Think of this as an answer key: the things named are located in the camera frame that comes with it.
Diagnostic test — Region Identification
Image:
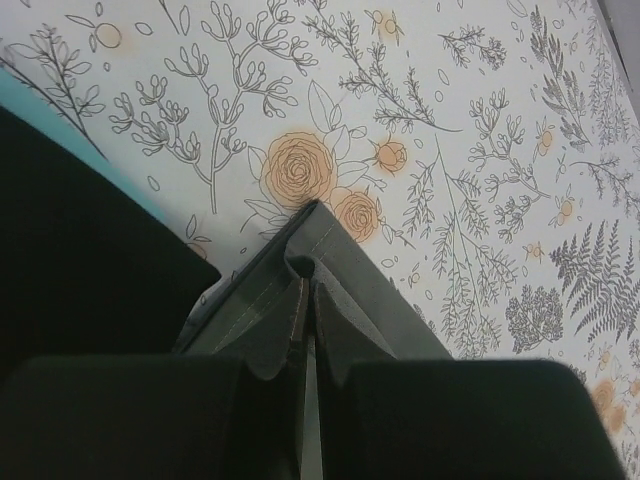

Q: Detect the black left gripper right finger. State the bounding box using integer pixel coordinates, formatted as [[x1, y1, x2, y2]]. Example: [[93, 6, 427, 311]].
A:
[[314, 288, 624, 479]]

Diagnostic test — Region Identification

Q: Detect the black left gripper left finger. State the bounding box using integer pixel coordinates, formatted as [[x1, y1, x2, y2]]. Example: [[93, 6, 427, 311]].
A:
[[1, 280, 310, 479]]

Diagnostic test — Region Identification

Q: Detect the grey t shirt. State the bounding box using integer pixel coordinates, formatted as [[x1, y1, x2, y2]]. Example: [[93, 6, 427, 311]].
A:
[[172, 199, 454, 480]]

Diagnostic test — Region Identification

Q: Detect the folded black t shirt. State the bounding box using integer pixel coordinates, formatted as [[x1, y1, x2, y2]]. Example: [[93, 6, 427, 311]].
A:
[[1, 111, 220, 374]]

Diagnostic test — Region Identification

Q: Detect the floral patterned table mat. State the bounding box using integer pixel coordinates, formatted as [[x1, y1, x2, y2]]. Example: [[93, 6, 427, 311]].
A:
[[1, 1, 639, 479]]

